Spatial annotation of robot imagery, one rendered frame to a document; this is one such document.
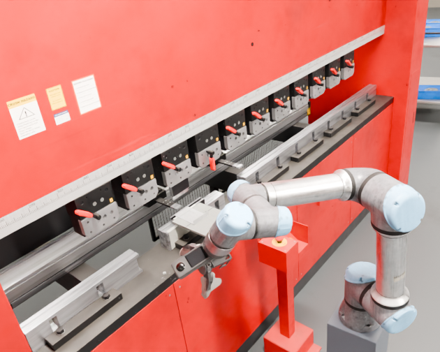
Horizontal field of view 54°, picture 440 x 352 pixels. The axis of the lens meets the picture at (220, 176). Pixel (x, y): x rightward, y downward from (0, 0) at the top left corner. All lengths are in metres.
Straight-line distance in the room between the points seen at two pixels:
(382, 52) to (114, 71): 2.43
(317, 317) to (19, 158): 2.00
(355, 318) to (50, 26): 1.38
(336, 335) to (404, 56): 2.31
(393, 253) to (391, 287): 0.13
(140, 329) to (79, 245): 0.45
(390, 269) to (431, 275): 1.81
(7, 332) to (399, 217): 1.08
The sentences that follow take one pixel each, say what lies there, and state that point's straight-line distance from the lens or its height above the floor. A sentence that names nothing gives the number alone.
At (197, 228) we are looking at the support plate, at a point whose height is 1.00.
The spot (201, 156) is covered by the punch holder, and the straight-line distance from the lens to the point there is 1.89.
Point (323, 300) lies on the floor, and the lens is 2.90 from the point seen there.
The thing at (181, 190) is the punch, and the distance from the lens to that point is 1.90.
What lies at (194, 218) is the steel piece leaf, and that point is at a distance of 1.89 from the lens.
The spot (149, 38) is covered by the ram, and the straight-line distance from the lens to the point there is 1.63.
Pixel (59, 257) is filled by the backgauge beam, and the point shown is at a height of 0.98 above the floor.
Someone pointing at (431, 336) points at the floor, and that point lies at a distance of 2.82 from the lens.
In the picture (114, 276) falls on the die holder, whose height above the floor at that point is 0.95.
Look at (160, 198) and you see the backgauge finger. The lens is 2.08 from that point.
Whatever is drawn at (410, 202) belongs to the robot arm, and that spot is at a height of 1.39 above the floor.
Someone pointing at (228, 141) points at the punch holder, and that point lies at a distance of 2.02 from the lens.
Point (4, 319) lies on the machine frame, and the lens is 1.31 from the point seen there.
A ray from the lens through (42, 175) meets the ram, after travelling 1.45.
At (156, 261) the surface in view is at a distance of 1.90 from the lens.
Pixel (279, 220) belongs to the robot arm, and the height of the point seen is 1.45.
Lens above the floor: 2.04
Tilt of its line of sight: 28 degrees down
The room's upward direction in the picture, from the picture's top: 7 degrees counter-clockwise
